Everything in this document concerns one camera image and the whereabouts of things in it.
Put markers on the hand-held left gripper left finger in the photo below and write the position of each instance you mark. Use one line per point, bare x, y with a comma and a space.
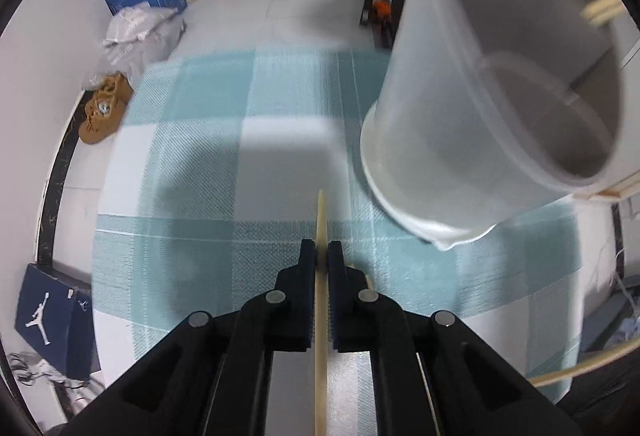
306, 276

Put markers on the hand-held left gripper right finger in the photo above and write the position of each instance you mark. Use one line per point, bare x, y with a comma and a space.
336, 276

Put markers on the white plastic utensil holder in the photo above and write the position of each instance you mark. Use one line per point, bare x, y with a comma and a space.
440, 115

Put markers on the teal white checked tablecloth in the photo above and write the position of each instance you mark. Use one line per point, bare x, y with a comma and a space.
200, 165

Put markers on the brown suede shoe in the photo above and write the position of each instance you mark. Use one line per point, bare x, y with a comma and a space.
100, 123
117, 85

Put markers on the blue bag white figure print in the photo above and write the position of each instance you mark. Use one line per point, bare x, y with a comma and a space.
42, 311

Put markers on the orange tool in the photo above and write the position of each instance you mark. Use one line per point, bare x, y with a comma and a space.
382, 8

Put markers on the grey blue box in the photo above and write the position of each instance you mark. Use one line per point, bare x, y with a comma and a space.
605, 321

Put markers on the dark cloth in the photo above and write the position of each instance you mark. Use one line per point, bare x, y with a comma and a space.
600, 406

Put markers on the light wooden strip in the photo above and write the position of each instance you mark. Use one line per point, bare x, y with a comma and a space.
620, 188

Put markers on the grey plastic bags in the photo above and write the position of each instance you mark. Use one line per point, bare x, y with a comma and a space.
135, 30

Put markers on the blue cloth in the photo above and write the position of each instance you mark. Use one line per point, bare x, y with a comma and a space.
631, 328

